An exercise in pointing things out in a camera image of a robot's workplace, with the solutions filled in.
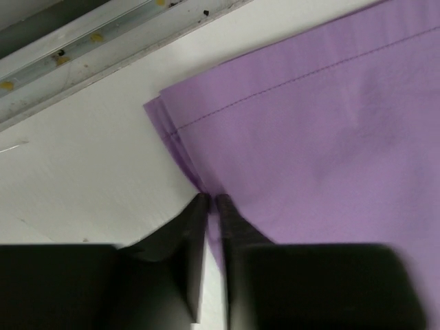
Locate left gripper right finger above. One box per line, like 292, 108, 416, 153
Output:
216, 195, 428, 329

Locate aluminium frame rail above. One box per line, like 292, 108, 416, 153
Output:
1, 1, 245, 131

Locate purple trousers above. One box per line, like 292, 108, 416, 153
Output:
142, 0, 440, 276

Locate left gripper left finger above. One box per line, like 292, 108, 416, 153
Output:
1, 194, 210, 329

